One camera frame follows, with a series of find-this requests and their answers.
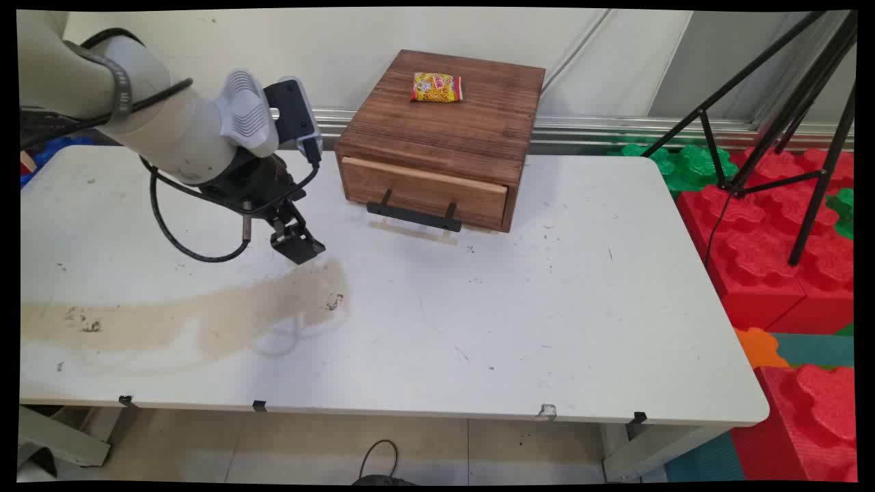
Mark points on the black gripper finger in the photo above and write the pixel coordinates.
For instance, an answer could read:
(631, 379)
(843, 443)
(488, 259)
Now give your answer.
(277, 234)
(302, 247)

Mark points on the grey table leg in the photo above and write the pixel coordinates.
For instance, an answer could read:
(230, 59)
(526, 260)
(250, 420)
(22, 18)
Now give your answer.
(65, 437)
(649, 451)

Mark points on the teal foam mat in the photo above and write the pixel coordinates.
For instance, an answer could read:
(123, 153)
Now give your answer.
(704, 461)
(817, 350)

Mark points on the light wood drawer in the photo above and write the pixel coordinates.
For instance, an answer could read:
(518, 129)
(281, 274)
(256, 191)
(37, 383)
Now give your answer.
(424, 188)

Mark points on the green foam block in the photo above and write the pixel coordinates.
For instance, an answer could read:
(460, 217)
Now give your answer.
(690, 167)
(844, 212)

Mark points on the black tripod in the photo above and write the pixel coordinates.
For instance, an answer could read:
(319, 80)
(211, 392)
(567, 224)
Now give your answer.
(794, 99)

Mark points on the metal wall rail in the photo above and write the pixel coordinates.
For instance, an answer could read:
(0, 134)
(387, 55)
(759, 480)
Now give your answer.
(601, 128)

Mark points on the black and white wrist camera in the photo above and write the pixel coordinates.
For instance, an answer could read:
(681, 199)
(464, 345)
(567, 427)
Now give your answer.
(290, 109)

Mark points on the orange foam mat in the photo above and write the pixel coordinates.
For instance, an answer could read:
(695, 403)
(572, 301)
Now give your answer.
(759, 347)

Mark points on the clear tape piece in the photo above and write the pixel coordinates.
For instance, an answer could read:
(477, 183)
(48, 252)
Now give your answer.
(546, 411)

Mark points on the dark wooden drawer cabinet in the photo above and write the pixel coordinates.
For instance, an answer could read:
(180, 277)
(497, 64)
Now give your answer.
(444, 130)

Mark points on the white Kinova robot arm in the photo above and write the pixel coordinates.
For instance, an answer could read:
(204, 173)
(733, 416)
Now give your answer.
(171, 130)

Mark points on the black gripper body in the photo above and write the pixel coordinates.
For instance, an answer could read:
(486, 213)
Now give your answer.
(253, 184)

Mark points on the red foam block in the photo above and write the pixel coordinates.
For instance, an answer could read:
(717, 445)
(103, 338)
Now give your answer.
(827, 273)
(745, 253)
(813, 424)

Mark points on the yellow red snack bag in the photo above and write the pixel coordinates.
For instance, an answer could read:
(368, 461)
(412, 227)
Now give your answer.
(436, 87)

